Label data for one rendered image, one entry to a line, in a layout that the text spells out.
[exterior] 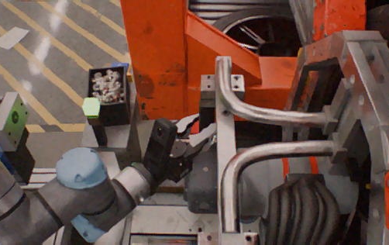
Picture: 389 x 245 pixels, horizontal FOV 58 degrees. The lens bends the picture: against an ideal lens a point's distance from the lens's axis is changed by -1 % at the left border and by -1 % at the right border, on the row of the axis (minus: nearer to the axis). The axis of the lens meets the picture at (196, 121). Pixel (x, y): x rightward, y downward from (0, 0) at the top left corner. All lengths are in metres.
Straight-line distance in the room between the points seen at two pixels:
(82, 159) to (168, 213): 0.95
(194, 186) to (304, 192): 0.76
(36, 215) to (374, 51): 0.57
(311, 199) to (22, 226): 0.42
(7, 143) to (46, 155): 0.89
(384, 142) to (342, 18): 0.30
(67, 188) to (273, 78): 0.76
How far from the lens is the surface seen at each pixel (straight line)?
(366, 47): 0.60
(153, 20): 0.95
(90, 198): 0.62
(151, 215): 1.53
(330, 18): 0.69
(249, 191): 0.64
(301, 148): 0.56
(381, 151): 0.47
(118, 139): 1.28
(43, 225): 0.61
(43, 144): 1.96
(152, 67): 1.05
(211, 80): 0.73
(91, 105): 1.12
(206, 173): 1.23
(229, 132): 0.60
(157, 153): 0.71
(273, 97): 1.15
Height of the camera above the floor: 1.44
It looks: 50 degrees down
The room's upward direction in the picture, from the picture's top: straight up
